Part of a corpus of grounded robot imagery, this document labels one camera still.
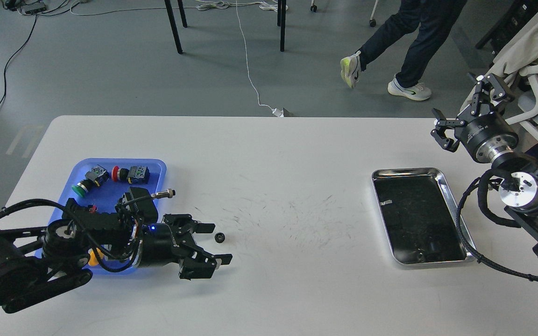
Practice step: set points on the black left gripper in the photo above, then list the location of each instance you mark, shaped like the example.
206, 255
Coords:
159, 247

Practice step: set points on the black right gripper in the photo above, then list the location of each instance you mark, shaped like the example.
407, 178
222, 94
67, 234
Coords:
479, 128

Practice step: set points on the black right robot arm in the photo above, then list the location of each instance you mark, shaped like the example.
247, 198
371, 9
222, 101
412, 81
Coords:
507, 193

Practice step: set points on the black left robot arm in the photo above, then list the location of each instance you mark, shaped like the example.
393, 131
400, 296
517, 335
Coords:
38, 263

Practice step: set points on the white sneaker right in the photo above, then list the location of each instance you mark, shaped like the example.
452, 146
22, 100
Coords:
418, 92

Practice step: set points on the white sneaker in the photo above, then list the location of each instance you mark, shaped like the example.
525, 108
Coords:
418, 92
350, 69

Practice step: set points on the person legs dark trousers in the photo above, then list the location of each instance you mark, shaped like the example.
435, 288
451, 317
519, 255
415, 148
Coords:
432, 18

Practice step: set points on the blue plastic tray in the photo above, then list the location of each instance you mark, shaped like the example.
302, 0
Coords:
106, 197

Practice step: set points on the white sneaker left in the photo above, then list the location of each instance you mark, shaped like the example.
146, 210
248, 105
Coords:
350, 69

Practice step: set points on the silver metal tray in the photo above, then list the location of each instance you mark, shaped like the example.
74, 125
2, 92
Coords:
418, 211

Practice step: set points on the black square push button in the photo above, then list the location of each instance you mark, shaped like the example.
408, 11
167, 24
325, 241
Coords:
74, 206

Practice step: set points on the white power adapter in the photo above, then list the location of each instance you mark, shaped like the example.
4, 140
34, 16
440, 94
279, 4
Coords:
281, 112

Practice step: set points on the black table leg right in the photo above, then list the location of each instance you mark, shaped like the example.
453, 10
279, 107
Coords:
281, 22

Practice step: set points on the black table leg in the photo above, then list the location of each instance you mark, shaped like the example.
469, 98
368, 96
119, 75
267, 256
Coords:
281, 22
173, 22

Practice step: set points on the black table leg left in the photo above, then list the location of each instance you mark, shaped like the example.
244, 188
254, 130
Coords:
173, 22

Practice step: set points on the red push button switch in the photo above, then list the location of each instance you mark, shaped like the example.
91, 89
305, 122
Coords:
132, 175

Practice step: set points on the yellow push button switch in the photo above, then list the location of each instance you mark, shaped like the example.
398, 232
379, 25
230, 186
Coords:
95, 256

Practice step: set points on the green push button switch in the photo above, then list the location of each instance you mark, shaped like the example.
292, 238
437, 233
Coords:
95, 177

